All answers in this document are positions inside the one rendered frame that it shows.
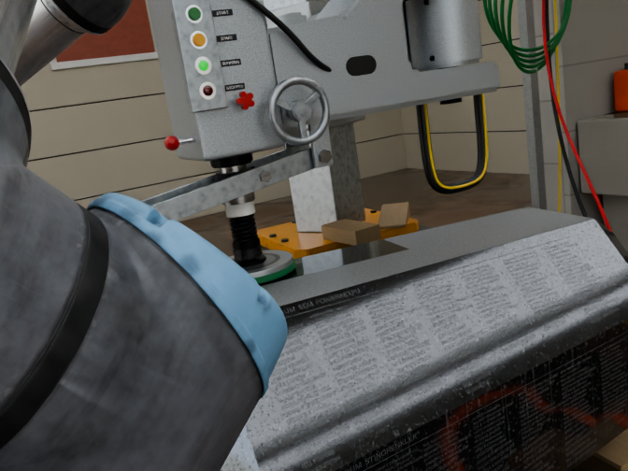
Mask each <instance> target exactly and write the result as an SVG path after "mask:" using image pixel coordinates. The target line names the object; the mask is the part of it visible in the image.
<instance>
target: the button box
mask: <svg viewBox="0 0 628 471"><path fill-rule="evenodd" d="M168 2H169V7H170V12H171V17H172V22H173V27H174V32H175V38H176V42H177V47H178V57H179V62H180V67H181V72H182V77H183V82H184V87H185V93H186V97H187V102H188V108H189V112H190V113H195V112H201V111H208V110H213V109H220V108H226V107H228V103H227V97H226V91H225V86H224V81H223V75H222V70H221V59H220V55H219V49H218V43H217V37H216V33H215V27H214V21H213V16H212V10H211V5H210V0H168ZM190 5H196V6H198V7H200V8H201V10H202V12H203V18H202V20H201V21H200V22H198V23H191V22H190V21H188V20H187V18H186V15H185V11H186V8H187V7H188V6H190ZM195 31H200V32H203V33H204V34H205V35H206V37H207V45H206V46H205V47H204V48H203V49H200V50H199V49H196V48H194V47H193V45H192V44H191V40H190V38H191V35H192V33H193V32H195ZM199 57H207V58H208V59H209V60H210V61H211V64H212V67H211V70H210V72H209V73H208V74H205V75H202V74H199V73H198V72H197V71H196V69H195V66H194V64H195V61H196V60H197V59H198V58H199ZM204 82H211V83H212V84H213V85H214V86H215V88H216V95H215V96H214V97H213V98H212V99H209V100H207V99H205V98H203V97H202V96H201V94H200V92H199V89H200V86H201V85H202V84H203V83H204Z"/></svg>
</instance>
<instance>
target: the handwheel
mask: <svg viewBox="0 0 628 471"><path fill-rule="evenodd" d="M293 85H305V86H308V87H309V88H310V89H311V90H313V91H314V93H313V94H312V95H310V96H309V98H308V99H307V100H306V101H296V102H293V103H288V102H286V101H284V100H281V99H279V97H280V95H281V94H282V93H283V91H284V90H286V89H287V88H289V87H291V86H293ZM319 98H320V101H321V107H322V116H321V122H320V125H319V126H318V128H317V129H316V131H315V132H314V133H312V134H311V135H309V136H308V135H307V127H306V122H305V121H306V120H307V119H308V118H309V117H310V114H311V108H310V106H311V105H312V104H314V103H315V102H316V101H317V100H318V99H319ZM277 107H281V108H284V109H285V115H286V116H287V117H290V118H291V119H292V120H293V121H298V127H299V133H300V137H294V136H290V135H288V134H287V133H286V132H285V131H284V130H283V129H282V128H281V126H280V125H279V123H278V118H277ZM268 119H269V122H270V124H271V127H272V129H273V130H274V132H275V133H276V135H277V136H278V137H279V138H280V139H282V140H283V141H285V142H287V143H289V144H291V145H295V146H305V145H308V144H311V143H313V142H314V141H316V140H317V139H319V138H320V137H321V136H322V134H323V133H324V132H325V130H326V128H327V126H328V123H329V120H330V104H329V100H328V97H327V95H326V93H325V91H324V90H323V88H322V87H321V86H320V85H319V84H318V83H317V82H316V81H314V80H312V79H310V78H306V77H298V76H297V77H290V78H286V79H284V80H283V81H282V82H281V83H280V84H279V85H278V86H277V87H276V88H275V89H274V91H273V92H272V94H271V96H270V98H269V102H268Z"/></svg>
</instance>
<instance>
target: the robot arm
mask: <svg viewBox="0 0 628 471"><path fill-rule="evenodd" d="M131 3H132V0H0V471H220V470H221V468H222V466H223V464H224V462H225V460H226V459H227V457H228V455H229V453H230V451H231V450H232V448H233V446H234V444H235V442H236V441H237V439H238V437H239V435H240V434H241V432H242V430H243V428H244V426H245V425H246V423H247V421H248V419H249V417H250V415H251V413H252V411H253V409H255V407H256V405H257V403H258V402H259V400H260V399H261V398H263V397H264V395H265V393H266V391H267V389H268V382H269V379H270V376H271V374H272V372H273V370H274V368H275V365H276V363H277V361H278V358H279V356H280V354H281V352H282V350H283V348H284V346H285V343H286V340H287V334H288V328H287V322H286V320H285V317H284V314H283V312H282V310H281V309H280V307H279V305H278V304H277V302H276V301H275V300H274V298H273V297H272V296H271V295H270V294H269V292H268V291H266V290H265V289H264V288H263V287H261V286H260V285H258V283H257V281H256V280H255V279H254V278H253V277H252V276H251V275H250V274H249V273H248V272H247V271H246V270H244V269H243V268H242V267H241V266H240V265H238V264H237V263H236V262H234V261H233V260H232V259H231V258H230V257H228V256H227V255H226V254H224V253H223V252H222V251H220V250H219V249H217V248H216V247H215V246H213V245H212V244H211V243H209V242H208V241H206V240H205V239H204V238H202V237H201V236H200V235H198V234H197V233H195V232H194V231H192V230H191V229H189V228H188V227H186V226H185V225H183V224H182V223H180V222H178V221H176V220H171V221H169V220H168V219H167V218H165V217H164V216H163V215H161V214H160V213H159V212H158V211H157V209H156V208H154V207H151V206H150V205H147V204H145V203H143V202H141V201H139V200H137V199H135V198H133V197H130V196H127V195H124V194H120V193H105V194H103V195H101V196H100V197H98V198H97V199H94V200H93V201H91V203H90V204H89V205H88V207H87V208H85V207H83V206H81V205H80V204H78V203H77V202H76V201H74V200H72V199H71V198H70V197H68V196H67V195H65V194H64V193H62V192H61V191H59V190H58V189H56V188H55V187H53V186H52V185H50V184H49V183H48V182H47V181H46V180H44V179H42V178H41V177H39V176H38V175H37V174H35V173H34V172H32V171H31V170H29V169H28V168H27V162H28V158H29V154H30V149H31V143H32V127H31V119H30V112H29V107H28V105H27V103H26V100H25V97H24V94H23V91H22V89H21V86H22V84H23V83H25V82H26V81H27V80H28V79H30V78H31V77H32V76H33V75H35V74H36V73H37V72H38V71H39V70H41V69H42V68H43V67H44V66H46V65H47V64H48V63H49V62H51V61H52V60H53V59H54V58H56V57H57V56H58V55H59V54H60V53H62V52H63V51H64V50H66V49H67V48H68V47H69V46H70V45H72V44H73V43H74V42H75V41H77V40H78V39H79V38H80V37H81V36H83V35H84V34H85V33H88V34H92V35H98V36H100V35H103V34H104V33H106V32H107V31H108V30H110V29H111V28H112V27H113V26H114V25H116V24H117V23H118V22H119V21H120V20H121V18H122V17H123V16H124V15H125V13H126V11H127V10H128V8H129V6H130V5H131Z"/></svg>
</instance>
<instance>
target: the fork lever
mask: <svg viewBox="0 0 628 471"><path fill-rule="evenodd" d="M319 157H320V161H321V162H323V163H329V162H330V160H331V159H332V154H331V152H330V151H329V150H322V151H321V152H320V154H319ZM246 166H247V167H251V166H255V168H252V169H250V170H247V171H245V172H242V173H239V174H237V175H234V176H231V177H229V178H225V179H222V180H219V181H217V182H216V181H215V175H216V174H215V175H212V176H210V177H207V178H202V179H200V180H197V181H195V182H192V183H189V184H187V185H184V186H181V187H178V188H176V189H174V190H171V191H168V192H165V193H161V194H158V195H155V196H152V197H151V198H148V199H145V200H142V201H141V202H143V203H145V204H147V205H150V206H151V207H154V208H156V209H157V211H158V212H159V213H160V214H161V215H163V216H164V217H165V218H167V219H168V220H169V221H171V220H176V221H179V220H181V219H184V218H186V217H189V216H192V215H193V214H196V213H199V212H201V211H204V210H206V209H209V208H212V207H215V206H218V205H220V204H223V203H225V202H228V201H231V200H233V199H236V198H238V197H240V196H243V195H246V194H248V193H252V192H255V191H258V190H260V189H262V188H265V187H267V186H270V185H272V184H275V183H278V182H280V181H283V180H285V179H287V178H291V177H294V176H297V175H299V174H302V173H305V172H307V171H309V170H312V169H314V168H315V167H314V164H313V157H312V150H311V148H310V147H309V144H308V145H305V146H293V147H290V148H287V149H285V150H281V151H278V152H275V153H273V154H270V155H267V156H265V157H262V158H260V159H257V160H254V161H251V163H249V164H246Z"/></svg>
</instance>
